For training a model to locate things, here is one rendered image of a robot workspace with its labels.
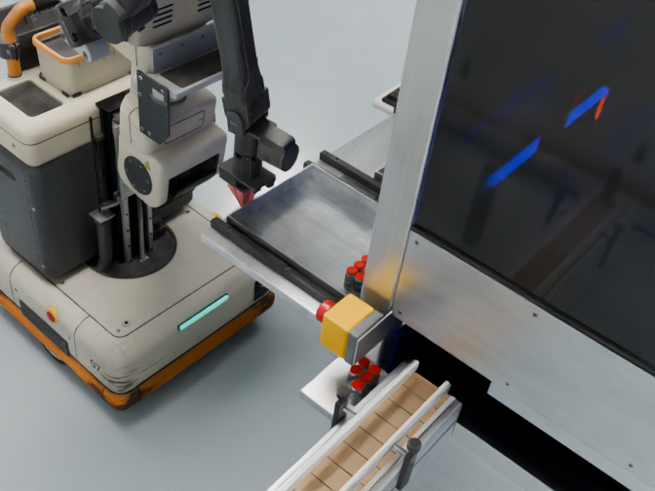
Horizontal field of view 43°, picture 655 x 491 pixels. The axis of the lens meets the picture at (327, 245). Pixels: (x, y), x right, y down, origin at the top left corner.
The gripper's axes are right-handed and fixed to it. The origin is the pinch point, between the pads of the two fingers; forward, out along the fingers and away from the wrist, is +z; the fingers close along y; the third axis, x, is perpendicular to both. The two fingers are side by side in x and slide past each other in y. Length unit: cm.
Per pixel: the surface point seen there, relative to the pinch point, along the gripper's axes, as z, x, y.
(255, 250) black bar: 0.2, -8.1, 10.7
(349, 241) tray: 1.8, 9.2, 20.6
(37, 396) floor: 91, -25, -53
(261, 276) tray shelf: 2.1, -10.8, 15.0
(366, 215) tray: 1.8, 18.0, 18.1
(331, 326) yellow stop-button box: -11.8, -21.8, 39.6
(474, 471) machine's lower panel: 11, -12, 67
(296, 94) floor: 91, 151, -109
